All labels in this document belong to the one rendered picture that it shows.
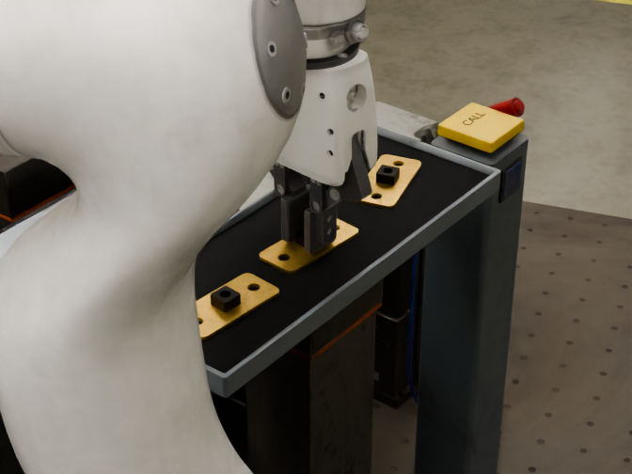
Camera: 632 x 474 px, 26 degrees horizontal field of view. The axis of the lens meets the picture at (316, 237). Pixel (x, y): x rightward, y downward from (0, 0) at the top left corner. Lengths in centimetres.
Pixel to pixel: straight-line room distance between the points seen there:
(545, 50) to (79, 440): 367
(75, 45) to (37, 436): 21
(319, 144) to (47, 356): 46
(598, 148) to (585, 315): 189
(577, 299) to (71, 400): 132
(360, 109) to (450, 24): 335
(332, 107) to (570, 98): 297
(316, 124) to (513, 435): 72
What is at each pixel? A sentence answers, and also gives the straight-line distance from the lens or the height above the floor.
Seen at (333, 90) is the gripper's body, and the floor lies 132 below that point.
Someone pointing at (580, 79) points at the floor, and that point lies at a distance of 407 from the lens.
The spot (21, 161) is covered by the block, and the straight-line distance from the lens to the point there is 152.
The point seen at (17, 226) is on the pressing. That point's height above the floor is 100.
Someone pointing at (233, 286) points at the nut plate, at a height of 116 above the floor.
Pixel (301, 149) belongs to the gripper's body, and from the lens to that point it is 103.
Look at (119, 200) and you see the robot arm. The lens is 53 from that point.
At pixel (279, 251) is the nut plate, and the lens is 110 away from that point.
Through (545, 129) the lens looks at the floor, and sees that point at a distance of 378.
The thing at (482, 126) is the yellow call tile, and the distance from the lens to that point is 129.
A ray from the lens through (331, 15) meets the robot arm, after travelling 97.
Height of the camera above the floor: 177
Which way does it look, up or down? 33 degrees down
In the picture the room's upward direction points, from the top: straight up
